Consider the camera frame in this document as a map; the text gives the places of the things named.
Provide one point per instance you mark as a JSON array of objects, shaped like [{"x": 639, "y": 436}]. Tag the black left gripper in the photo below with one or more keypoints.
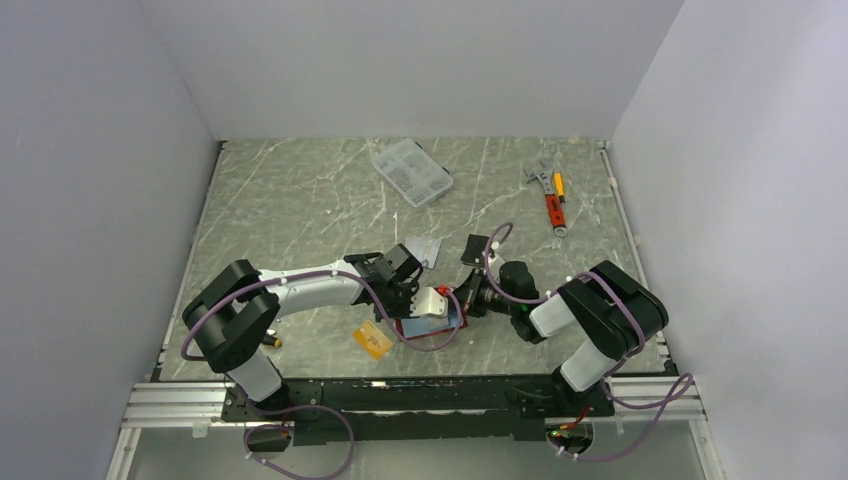
[{"x": 409, "y": 289}]

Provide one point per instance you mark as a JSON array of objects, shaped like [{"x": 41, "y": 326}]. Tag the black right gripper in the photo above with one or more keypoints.
[{"x": 467, "y": 295}]

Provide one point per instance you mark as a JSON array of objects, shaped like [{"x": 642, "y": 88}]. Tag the red leather card holder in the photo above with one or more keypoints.
[{"x": 427, "y": 326}]

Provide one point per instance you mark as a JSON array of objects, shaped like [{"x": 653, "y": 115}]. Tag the single gold credit card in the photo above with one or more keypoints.
[{"x": 372, "y": 340}]

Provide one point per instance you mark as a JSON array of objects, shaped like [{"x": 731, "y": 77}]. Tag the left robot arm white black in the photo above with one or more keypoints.
[{"x": 227, "y": 321}]

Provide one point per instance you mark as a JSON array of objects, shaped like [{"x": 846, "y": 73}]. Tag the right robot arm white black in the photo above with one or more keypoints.
[{"x": 616, "y": 314}]

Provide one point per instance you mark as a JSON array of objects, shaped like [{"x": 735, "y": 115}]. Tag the red adjustable wrench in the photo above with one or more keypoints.
[{"x": 543, "y": 173}]

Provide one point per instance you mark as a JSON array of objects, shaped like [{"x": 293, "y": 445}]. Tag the clear plastic screw box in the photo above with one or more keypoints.
[{"x": 412, "y": 172}]

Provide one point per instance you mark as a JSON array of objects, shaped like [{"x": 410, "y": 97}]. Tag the black yellow screwdriver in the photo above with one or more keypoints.
[{"x": 271, "y": 341}]

